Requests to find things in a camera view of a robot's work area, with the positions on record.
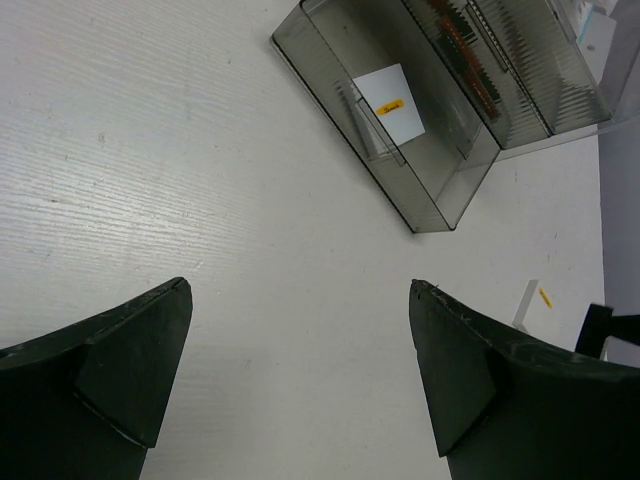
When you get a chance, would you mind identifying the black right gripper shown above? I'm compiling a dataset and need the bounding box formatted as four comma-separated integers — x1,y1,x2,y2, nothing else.
575,304,639,359

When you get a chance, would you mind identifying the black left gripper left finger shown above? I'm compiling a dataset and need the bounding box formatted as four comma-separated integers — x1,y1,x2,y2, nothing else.
1,277,193,479

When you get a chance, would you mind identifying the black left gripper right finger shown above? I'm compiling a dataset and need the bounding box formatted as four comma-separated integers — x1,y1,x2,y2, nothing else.
409,280,639,479

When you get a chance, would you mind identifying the white blue sachet packet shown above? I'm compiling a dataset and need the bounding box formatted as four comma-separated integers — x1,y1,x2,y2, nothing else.
567,0,618,45

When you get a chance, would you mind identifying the clear acrylic makeup organizer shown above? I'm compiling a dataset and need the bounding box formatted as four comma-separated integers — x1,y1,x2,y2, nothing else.
271,1,639,233

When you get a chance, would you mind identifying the white pad with yellow stick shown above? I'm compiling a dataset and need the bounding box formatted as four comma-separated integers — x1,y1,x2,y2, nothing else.
354,63,425,146

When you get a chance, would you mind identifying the red lip gloss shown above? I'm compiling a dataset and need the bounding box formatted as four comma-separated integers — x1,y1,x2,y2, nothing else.
429,0,500,121

